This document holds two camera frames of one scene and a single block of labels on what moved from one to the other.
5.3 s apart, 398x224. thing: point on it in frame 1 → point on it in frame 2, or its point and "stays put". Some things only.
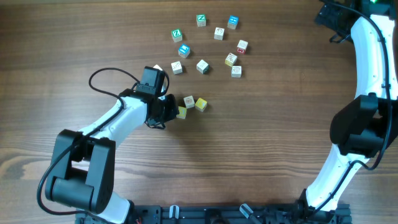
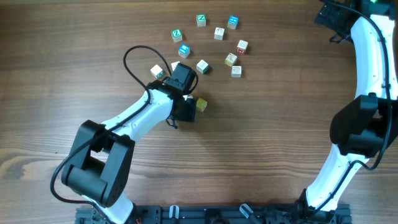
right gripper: (325, 17) stays put
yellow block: (201, 104) stays put
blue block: (184, 50) stays put
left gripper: (173, 110) → (189, 113)
